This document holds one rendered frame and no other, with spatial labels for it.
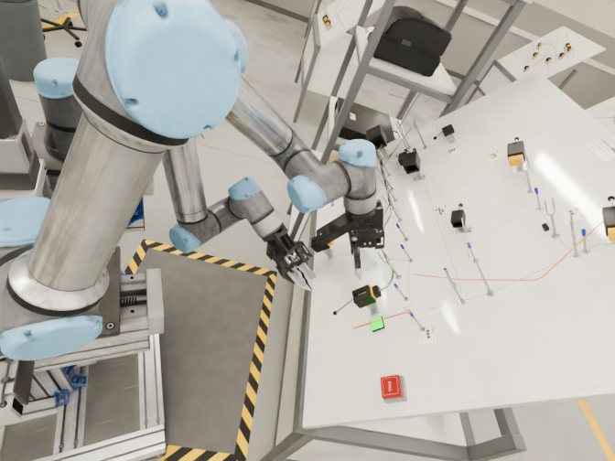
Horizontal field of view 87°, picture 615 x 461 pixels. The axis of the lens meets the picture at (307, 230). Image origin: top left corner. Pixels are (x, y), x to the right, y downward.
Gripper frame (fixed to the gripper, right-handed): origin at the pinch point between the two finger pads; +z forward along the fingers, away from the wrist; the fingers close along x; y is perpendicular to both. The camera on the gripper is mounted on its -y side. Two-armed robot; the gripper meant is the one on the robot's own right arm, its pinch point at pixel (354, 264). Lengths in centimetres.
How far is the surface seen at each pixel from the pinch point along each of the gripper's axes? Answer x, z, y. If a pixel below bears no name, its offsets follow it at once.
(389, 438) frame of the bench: -27, 52, 4
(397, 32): 94, -34, 33
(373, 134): 72, -2, 19
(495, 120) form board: 59, -6, 63
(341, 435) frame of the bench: -27, 45, -10
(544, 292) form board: -13.4, 3.0, 43.2
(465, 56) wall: 739, 173, 352
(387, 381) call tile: -24.4, 17.6, 3.8
